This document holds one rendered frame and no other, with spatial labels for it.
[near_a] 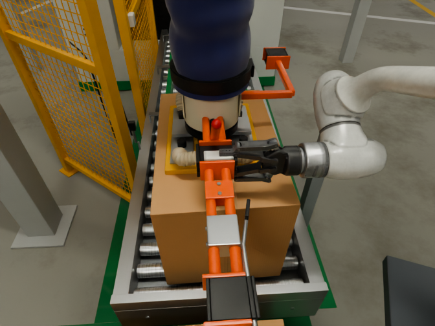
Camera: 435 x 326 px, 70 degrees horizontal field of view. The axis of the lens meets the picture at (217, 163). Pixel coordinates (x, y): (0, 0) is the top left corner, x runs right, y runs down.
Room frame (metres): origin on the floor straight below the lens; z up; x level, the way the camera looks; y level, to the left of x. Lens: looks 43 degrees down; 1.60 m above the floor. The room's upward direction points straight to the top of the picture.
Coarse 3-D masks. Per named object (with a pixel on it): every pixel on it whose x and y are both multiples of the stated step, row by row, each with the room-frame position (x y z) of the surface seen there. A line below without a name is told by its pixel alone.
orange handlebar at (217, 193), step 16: (288, 80) 0.94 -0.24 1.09; (256, 96) 0.85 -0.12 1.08; (272, 96) 0.85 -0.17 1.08; (288, 96) 0.86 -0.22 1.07; (208, 128) 0.68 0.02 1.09; (224, 128) 0.68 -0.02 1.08; (208, 176) 0.49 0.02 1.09; (224, 176) 0.50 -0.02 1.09; (208, 192) 0.44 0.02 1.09; (224, 192) 0.44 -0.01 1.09; (208, 208) 0.40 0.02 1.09; (208, 256) 0.30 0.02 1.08; (240, 256) 0.29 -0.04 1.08
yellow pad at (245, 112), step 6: (246, 108) 0.95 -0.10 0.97; (240, 114) 0.88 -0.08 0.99; (246, 114) 0.91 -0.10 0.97; (252, 126) 0.84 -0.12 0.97; (252, 132) 0.81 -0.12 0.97; (228, 138) 0.78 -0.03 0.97; (234, 138) 0.77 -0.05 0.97; (240, 138) 0.74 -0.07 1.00; (246, 138) 0.74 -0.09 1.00; (252, 138) 0.77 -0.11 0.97; (252, 162) 0.67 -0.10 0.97
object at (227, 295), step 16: (240, 272) 0.25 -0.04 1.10; (208, 288) 0.23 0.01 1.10; (224, 288) 0.23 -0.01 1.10; (240, 288) 0.23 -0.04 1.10; (208, 304) 0.20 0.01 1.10; (224, 304) 0.20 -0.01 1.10; (240, 304) 0.20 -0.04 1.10; (208, 320) 0.18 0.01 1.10; (224, 320) 0.18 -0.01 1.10; (240, 320) 0.18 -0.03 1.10
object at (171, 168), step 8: (176, 112) 0.92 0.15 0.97; (168, 128) 0.83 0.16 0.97; (168, 136) 0.79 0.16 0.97; (192, 136) 0.78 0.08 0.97; (168, 144) 0.75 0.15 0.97; (176, 144) 0.74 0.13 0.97; (184, 144) 0.73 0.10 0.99; (192, 144) 0.74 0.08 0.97; (168, 152) 0.71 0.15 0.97; (168, 160) 0.67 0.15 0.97; (168, 168) 0.64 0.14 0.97; (176, 168) 0.64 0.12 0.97; (184, 168) 0.64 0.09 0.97; (192, 168) 0.64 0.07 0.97
